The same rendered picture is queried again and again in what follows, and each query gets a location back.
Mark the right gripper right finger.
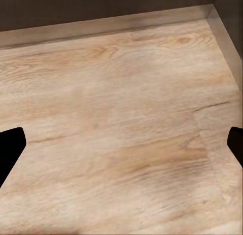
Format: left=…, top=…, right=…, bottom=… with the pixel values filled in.
left=227, top=127, right=243, bottom=167

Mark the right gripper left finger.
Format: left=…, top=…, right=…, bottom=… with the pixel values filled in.
left=0, top=127, right=26, bottom=188

